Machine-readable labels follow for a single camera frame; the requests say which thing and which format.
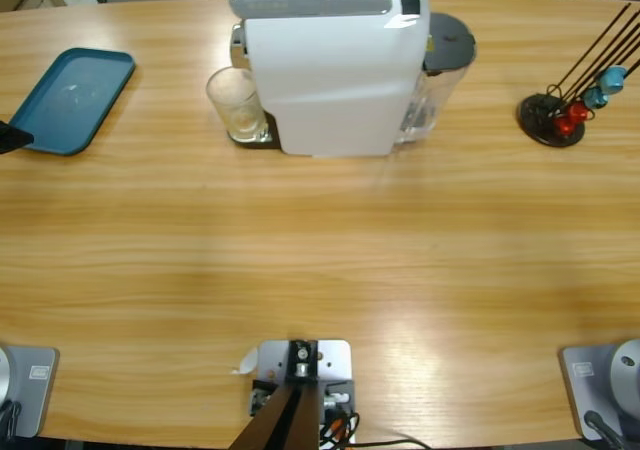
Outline blue plastic tray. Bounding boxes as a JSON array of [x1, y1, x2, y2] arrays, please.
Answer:
[[8, 47, 137, 157]]

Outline black base cable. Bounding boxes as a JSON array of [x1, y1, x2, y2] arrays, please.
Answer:
[[584, 410, 626, 450], [0, 400, 22, 439]]

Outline clear drinking glass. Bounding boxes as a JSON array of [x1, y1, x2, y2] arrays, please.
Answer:
[[205, 66, 269, 145]]

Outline dark camera post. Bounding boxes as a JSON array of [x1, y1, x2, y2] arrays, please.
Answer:
[[229, 338, 321, 450]]

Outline white tape tab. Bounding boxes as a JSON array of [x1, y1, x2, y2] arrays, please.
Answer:
[[230, 347, 260, 376]]

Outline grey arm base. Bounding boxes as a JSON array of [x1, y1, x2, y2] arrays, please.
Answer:
[[0, 345, 60, 439], [558, 338, 640, 441]]

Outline white camera mounting block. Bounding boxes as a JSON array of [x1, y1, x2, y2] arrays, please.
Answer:
[[257, 338, 357, 444]]

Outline clear water tank dark lid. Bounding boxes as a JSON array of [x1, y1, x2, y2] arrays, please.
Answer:
[[393, 12, 477, 145]]

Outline black capsule holder with rods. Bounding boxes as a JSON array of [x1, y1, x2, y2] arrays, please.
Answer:
[[517, 2, 640, 149]]

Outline orange and black cable bundle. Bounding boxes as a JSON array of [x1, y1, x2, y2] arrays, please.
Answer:
[[319, 409, 361, 449]]

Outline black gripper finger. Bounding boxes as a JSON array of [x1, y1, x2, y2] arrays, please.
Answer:
[[0, 119, 35, 155]]

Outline blue coffee capsule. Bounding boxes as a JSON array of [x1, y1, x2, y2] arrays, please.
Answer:
[[599, 66, 629, 95], [582, 87, 610, 111]]

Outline white capsule coffee machine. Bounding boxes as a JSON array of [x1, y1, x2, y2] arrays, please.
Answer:
[[229, 0, 431, 160]]

